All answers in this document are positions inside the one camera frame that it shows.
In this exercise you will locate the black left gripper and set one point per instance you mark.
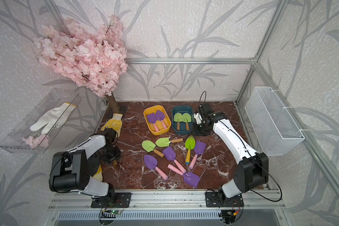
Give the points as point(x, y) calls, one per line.
point(106, 159)

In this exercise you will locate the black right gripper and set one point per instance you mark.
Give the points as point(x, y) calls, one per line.
point(196, 132)

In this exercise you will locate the purple square shovel pink handle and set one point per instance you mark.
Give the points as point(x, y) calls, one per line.
point(199, 150)
point(189, 178)
point(171, 156)

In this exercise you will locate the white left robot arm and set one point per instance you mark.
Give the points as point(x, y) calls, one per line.
point(70, 170)

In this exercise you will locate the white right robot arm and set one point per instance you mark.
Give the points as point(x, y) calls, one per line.
point(252, 167)

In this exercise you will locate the dark teal storage box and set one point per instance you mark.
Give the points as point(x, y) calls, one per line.
point(182, 109)

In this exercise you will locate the yellow storage box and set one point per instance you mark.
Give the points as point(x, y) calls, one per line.
point(167, 120)

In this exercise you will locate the black and yellow glove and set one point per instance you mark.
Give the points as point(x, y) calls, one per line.
point(98, 175)

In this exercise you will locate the yellow rubber glove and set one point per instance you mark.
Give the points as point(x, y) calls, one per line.
point(114, 123)

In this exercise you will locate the white cotton glove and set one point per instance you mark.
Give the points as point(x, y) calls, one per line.
point(54, 118)

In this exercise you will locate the pink blossom sprig on shelf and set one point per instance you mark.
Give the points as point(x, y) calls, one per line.
point(36, 141)

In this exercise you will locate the pink cherry blossom tree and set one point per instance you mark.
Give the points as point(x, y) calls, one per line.
point(94, 60)

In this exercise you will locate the green trowel yellow handle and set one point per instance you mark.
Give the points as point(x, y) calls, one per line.
point(190, 144)

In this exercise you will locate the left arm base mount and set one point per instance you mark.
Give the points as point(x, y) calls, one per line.
point(112, 199)

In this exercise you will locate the white wire mesh basket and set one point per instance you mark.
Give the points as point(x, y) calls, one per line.
point(275, 129)

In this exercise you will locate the clear acrylic wall shelf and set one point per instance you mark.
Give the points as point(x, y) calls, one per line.
point(13, 141)

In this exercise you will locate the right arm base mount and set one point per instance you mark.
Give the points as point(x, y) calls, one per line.
point(220, 199)

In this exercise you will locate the aluminium front rail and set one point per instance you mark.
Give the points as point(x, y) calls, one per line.
point(168, 200)

